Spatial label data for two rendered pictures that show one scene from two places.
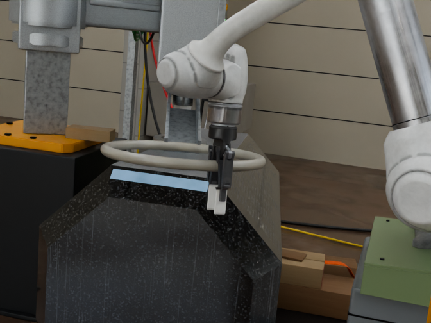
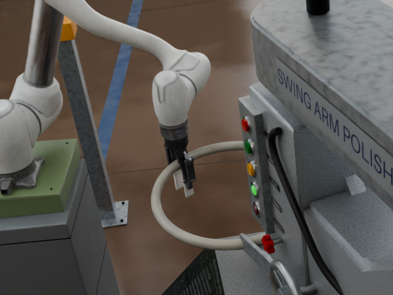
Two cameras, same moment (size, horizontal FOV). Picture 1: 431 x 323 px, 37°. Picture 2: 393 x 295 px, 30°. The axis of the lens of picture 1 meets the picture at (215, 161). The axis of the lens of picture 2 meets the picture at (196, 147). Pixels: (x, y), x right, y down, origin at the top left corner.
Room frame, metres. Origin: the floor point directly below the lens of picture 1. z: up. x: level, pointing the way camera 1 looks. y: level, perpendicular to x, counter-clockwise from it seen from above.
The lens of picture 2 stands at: (3.62, -0.29, 2.20)
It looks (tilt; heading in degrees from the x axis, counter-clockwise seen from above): 32 degrees down; 170
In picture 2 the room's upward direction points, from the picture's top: 9 degrees counter-clockwise
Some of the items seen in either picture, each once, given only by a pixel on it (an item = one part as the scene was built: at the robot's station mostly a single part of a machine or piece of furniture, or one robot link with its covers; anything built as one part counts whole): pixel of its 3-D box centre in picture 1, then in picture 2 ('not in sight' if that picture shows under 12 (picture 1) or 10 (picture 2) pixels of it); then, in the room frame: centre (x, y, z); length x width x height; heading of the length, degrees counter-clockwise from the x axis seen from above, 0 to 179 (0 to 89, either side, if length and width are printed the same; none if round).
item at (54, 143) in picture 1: (44, 134); not in sight; (2.92, 0.80, 0.76); 0.49 x 0.49 x 0.05; 78
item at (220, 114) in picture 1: (224, 114); (174, 126); (1.67, -0.01, 1.08); 0.09 x 0.09 x 0.06
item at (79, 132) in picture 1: (90, 133); not in sight; (2.81, 0.57, 0.81); 0.20 x 0.10 x 0.05; 86
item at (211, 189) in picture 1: (213, 197); (188, 187); (1.68, 0.00, 0.85); 0.03 x 0.01 x 0.07; 111
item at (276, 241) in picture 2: not in sight; (273, 241); (2.52, 0.02, 1.26); 0.04 x 0.04 x 0.04; 5
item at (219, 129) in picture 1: (222, 141); (177, 145); (1.67, -0.01, 1.01); 0.08 x 0.07 x 0.09; 21
